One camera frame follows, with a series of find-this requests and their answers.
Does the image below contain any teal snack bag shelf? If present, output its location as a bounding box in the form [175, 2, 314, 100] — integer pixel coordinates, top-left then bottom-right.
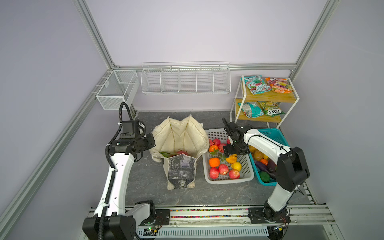
[244, 75, 272, 95]
[242, 102, 264, 119]

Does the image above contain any yellow orange mango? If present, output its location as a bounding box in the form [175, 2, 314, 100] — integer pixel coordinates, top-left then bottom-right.
[226, 154, 238, 164]

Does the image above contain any white plastic fruit basket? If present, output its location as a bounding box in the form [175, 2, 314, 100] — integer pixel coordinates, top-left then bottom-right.
[203, 129, 255, 185]

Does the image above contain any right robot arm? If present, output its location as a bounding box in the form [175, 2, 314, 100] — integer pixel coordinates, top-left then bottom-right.
[222, 118, 310, 223]

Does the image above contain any green Foxs snack bag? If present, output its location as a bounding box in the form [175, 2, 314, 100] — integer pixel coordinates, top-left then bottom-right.
[259, 101, 285, 117]

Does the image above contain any pink dragon fruit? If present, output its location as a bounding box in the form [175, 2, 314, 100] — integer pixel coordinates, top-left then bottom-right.
[160, 150, 190, 158]

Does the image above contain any orange snack bag top shelf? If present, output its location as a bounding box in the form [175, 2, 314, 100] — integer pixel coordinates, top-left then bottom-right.
[265, 78, 295, 94]

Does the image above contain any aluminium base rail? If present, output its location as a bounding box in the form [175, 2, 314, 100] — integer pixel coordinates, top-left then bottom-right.
[83, 203, 337, 240]

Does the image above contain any red apple front middle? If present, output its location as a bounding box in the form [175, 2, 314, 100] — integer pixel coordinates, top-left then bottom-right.
[219, 164, 229, 176]

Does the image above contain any small white mesh basket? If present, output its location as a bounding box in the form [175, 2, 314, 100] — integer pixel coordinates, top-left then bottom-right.
[96, 70, 140, 111]

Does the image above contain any green avocado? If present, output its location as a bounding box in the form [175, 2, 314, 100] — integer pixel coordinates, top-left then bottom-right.
[259, 171, 271, 183]

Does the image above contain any red apple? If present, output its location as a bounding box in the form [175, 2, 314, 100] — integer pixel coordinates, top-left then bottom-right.
[229, 169, 240, 180]
[209, 167, 220, 180]
[219, 164, 229, 176]

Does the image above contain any teal plastic vegetable basket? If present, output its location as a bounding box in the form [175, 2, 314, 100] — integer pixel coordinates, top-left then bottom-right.
[247, 129, 289, 186]

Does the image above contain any wooden two-tier shelf rack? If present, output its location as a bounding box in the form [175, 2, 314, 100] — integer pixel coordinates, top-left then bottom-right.
[230, 76, 300, 129]

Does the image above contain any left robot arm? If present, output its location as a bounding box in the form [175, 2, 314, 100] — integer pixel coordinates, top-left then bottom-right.
[82, 102, 156, 240]

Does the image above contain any cream canvas grocery bag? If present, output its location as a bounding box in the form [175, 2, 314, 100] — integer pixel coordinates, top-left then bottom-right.
[150, 116, 209, 191]

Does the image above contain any red apple front left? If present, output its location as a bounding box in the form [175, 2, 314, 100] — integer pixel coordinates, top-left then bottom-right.
[209, 167, 220, 180]

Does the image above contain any teal snack bag top shelf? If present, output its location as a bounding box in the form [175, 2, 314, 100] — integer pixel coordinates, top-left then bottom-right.
[244, 75, 272, 95]

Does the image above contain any teal snack bag lower shelf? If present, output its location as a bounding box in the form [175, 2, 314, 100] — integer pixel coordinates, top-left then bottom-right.
[242, 102, 264, 119]

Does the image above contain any long white wire basket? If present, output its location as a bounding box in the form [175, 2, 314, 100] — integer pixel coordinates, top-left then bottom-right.
[141, 62, 232, 95]

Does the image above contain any orange tangerine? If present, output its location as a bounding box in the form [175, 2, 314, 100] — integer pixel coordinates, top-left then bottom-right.
[209, 158, 220, 168]

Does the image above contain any yellow lemon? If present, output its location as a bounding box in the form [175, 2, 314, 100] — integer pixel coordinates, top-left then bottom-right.
[231, 162, 242, 172]

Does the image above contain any brown potato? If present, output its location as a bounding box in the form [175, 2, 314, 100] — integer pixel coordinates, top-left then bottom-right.
[253, 150, 264, 162]

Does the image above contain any red apple front right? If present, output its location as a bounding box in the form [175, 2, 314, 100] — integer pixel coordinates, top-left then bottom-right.
[229, 169, 240, 180]

